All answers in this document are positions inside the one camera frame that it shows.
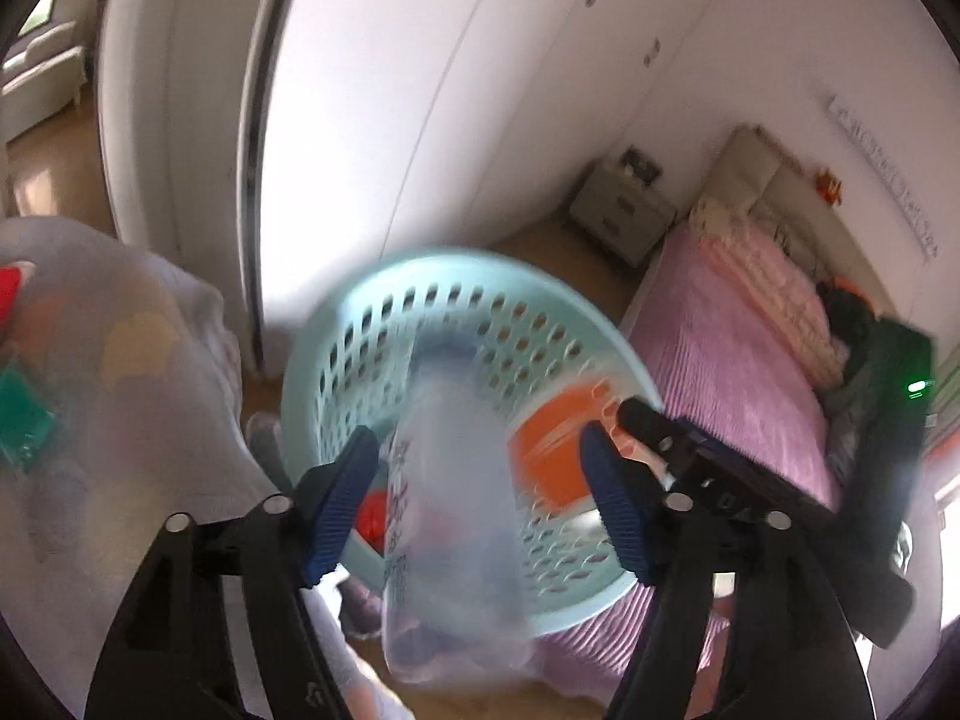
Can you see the folded pink quilt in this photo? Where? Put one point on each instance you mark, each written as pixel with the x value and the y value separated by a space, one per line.
pixel 772 292

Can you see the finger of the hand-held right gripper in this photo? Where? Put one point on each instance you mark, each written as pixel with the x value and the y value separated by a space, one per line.
pixel 720 465

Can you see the red snack packet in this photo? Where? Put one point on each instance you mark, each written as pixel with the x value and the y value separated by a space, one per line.
pixel 371 517

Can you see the light blue plastic basket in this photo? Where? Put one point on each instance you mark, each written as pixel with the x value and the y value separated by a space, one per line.
pixel 465 292

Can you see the pink bed blanket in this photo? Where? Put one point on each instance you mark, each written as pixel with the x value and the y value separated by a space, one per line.
pixel 720 360

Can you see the beige padded headboard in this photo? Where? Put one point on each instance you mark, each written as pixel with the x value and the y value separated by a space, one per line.
pixel 757 172

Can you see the white sliding door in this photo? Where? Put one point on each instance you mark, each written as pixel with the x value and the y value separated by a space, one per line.
pixel 172 105

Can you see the orange plush toy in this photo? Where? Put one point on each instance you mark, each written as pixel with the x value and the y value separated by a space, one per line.
pixel 829 187

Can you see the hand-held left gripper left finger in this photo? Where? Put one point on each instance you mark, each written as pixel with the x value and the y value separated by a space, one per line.
pixel 337 510

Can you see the green packet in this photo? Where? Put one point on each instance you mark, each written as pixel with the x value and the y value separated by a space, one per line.
pixel 22 420

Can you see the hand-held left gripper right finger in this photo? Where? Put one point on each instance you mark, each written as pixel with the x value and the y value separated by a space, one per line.
pixel 619 510

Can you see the white wardrobe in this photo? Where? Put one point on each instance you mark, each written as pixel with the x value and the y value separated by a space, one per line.
pixel 465 75

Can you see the dark cloth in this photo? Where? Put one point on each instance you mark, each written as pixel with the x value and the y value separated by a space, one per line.
pixel 851 330

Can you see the white sofa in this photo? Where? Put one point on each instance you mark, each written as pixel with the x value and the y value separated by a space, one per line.
pixel 41 67

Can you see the dark photo frame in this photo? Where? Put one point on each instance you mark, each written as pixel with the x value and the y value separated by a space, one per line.
pixel 641 165

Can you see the beige nightstand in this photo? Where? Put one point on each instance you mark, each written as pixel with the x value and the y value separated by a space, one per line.
pixel 619 214

